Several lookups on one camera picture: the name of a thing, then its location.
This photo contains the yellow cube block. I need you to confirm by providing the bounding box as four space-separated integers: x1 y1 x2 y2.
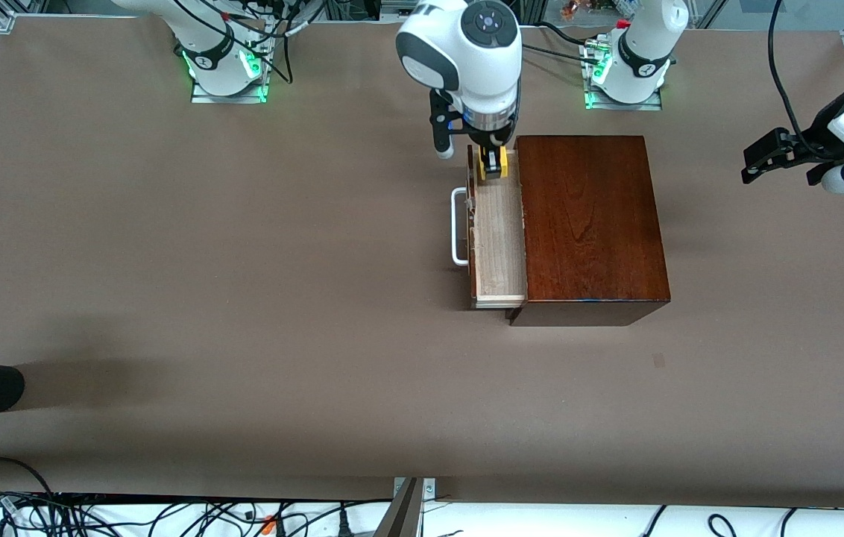
475 145 509 180

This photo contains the white metal drawer handle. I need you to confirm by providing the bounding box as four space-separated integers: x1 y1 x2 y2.
451 186 472 267

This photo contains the wooden drawer brown front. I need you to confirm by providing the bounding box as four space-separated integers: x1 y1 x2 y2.
465 145 529 310

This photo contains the dark brown wooden cabinet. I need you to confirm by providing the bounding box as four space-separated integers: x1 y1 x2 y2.
506 134 673 327

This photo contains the brown table cover sheet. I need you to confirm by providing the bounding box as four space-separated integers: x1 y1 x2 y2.
0 15 844 509

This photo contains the dark metal beam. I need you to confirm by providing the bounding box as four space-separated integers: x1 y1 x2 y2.
374 477 424 537

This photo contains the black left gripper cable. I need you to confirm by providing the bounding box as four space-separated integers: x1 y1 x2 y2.
767 0 814 142

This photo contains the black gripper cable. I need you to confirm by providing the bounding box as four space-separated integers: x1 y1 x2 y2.
169 0 305 84
767 0 814 142

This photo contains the long black table cable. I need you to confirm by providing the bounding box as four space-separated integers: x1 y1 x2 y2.
523 41 605 68

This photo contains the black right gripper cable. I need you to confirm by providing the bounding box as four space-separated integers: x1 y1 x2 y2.
169 0 305 84

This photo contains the silver metal bracket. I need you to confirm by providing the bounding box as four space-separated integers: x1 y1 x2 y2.
394 477 438 502

